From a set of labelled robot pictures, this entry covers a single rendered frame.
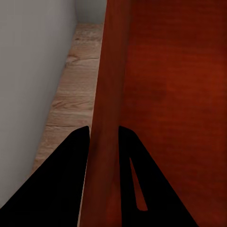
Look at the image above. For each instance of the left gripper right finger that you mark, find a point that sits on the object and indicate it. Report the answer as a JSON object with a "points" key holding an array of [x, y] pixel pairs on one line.
{"points": [[165, 209]]}

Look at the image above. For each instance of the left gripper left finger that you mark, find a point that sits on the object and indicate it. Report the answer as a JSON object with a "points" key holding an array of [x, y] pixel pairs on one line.
{"points": [[51, 196]]}

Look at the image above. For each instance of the storage box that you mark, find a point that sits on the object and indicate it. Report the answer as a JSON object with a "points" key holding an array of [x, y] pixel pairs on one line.
{"points": [[162, 74]]}

